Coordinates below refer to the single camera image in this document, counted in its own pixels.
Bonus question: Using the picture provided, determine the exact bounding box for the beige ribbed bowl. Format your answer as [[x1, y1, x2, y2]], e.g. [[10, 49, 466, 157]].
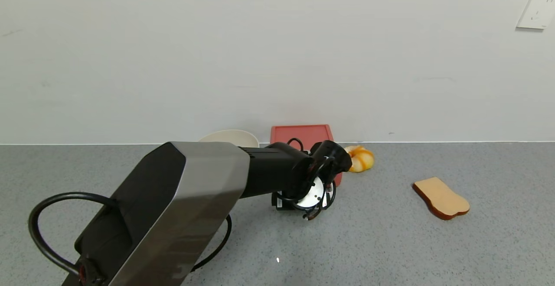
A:
[[199, 130, 260, 148]]

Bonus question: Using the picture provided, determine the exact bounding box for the red drawer cabinet housing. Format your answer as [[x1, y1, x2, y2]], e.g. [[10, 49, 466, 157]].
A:
[[271, 124, 341, 173]]

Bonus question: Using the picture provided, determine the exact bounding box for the white wall socket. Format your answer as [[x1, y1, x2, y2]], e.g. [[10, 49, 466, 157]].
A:
[[516, 0, 555, 30]]

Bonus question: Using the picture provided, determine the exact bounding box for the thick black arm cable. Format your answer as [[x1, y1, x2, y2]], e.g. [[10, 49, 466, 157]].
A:
[[29, 192, 233, 278]]

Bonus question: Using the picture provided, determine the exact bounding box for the thin brown braided cable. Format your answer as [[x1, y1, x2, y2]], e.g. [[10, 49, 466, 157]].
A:
[[302, 182, 337, 221]]

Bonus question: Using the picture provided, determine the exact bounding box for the toast slice with brown crust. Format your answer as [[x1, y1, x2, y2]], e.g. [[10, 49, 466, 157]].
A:
[[413, 177, 470, 221]]

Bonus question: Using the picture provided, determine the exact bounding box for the orange round bread bun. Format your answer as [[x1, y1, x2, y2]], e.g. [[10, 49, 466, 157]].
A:
[[345, 145, 375, 173]]

